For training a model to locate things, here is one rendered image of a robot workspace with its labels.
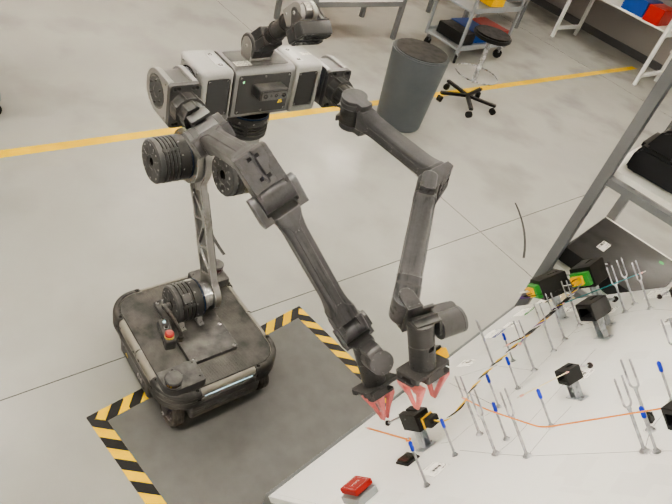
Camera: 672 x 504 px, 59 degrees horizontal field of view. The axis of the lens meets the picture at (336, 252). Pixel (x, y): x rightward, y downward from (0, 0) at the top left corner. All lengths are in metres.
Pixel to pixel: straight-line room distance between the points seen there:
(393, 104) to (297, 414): 2.86
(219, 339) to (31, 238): 1.25
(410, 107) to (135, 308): 2.91
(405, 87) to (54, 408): 3.33
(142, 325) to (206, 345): 0.28
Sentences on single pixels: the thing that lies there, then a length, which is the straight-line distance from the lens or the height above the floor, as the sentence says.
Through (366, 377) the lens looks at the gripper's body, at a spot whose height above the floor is 1.15.
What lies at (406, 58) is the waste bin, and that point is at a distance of 4.69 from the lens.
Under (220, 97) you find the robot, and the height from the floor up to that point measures 1.45.
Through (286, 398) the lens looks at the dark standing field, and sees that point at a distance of 2.77.
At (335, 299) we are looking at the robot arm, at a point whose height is 1.33.
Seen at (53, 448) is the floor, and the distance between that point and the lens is 2.61.
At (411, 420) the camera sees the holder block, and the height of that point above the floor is 1.16.
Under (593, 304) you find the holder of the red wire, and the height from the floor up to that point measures 1.32.
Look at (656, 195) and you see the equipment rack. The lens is 2.04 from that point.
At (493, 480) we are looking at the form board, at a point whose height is 1.29.
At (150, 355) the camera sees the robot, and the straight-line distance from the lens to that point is 2.54.
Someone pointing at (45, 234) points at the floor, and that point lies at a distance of 3.41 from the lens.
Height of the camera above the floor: 2.24
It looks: 40 degrees down
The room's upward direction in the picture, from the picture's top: 18 degrees clockwise
